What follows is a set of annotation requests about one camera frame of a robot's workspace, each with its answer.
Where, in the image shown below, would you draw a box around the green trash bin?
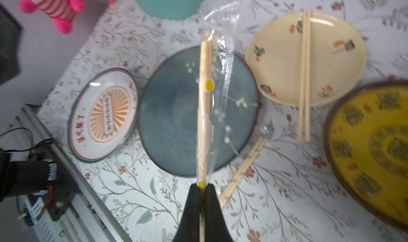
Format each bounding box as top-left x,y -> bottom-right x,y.
135,0 -> 203,20

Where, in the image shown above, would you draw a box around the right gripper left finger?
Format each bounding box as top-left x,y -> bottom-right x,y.
173,184 -> 201,242

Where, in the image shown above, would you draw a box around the white plush with yellow glasses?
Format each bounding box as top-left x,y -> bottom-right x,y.
19,0 -> 86,35

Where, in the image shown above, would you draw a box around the yellow patterned plate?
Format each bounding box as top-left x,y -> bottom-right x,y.
324,80 -> 408,230

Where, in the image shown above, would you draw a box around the dark green glass plate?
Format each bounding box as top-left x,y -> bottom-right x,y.
138,47 -> 259,177

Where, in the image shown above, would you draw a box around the chopsticks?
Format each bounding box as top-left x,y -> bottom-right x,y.
197,40 -> 214,242
297,9 -> 311,142
219,125 -> 274,209

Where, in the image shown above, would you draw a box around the cream small plate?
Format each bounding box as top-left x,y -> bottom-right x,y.
245,12 -> 367,107

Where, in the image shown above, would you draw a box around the white orange sunburst plate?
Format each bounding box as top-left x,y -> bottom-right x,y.
68,68 -> 139,163

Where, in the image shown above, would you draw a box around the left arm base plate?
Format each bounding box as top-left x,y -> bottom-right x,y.
18,178 -> 80,227

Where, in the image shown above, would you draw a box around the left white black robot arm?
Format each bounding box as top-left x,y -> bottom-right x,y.
1,151 -> 57,201

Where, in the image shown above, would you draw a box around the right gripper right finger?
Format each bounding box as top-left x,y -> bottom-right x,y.
205,184 -> 233,242

